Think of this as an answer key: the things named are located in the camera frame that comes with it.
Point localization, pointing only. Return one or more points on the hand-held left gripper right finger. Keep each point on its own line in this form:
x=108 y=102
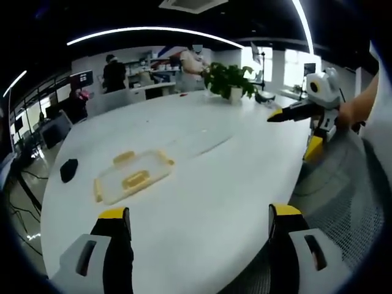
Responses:
x=294 y=245

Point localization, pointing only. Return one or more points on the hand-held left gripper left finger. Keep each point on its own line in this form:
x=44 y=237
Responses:
x=92 y=263

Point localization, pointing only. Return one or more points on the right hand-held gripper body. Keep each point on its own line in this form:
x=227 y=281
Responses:
x=327 y=92

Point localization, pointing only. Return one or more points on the clear lid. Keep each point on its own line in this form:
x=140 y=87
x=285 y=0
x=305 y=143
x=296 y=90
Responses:
x=134 y=179

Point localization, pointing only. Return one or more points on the person's right hand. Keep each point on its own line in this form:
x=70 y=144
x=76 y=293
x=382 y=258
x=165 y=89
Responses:
x=349 y=114

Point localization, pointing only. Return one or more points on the small monitor on stand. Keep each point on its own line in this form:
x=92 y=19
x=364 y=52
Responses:
x=310 y=72

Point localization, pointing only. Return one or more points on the dark headset on table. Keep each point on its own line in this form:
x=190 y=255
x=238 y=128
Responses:
x=265 y=97

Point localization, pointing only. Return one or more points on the grey mesh office chair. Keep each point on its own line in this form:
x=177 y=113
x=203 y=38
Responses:
x=337 y=190

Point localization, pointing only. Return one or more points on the person's white clothing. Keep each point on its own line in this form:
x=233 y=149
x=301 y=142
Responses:
x=378 y=116

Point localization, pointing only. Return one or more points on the black tripod stand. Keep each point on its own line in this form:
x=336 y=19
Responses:
x=260 y=67

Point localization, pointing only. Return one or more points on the straight ceiling light strip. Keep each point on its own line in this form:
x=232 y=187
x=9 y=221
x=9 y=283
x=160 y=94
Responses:
x=304 y=21

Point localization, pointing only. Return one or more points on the green potted plant, white pot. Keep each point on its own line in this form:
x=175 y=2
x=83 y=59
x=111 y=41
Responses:
x=228 y=78

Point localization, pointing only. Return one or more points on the small black object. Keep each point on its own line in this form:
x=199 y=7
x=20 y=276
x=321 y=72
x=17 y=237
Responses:
x=68 y=171

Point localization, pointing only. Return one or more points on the ceiling air vent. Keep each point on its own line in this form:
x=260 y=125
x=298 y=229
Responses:
x=193 y=4

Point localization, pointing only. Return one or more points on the white counter cabinet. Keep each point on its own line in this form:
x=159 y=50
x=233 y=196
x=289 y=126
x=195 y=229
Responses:
x=144 y=92

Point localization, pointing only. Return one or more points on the long curved ceiling light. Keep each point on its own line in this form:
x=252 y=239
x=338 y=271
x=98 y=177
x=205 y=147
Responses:
x=153 y=29

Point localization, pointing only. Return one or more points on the dark computer monitor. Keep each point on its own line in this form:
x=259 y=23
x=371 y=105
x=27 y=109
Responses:
x=82 y=79

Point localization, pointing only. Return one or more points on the short ceiling light strip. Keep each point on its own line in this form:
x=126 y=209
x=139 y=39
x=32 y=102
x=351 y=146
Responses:
x=13 y=83

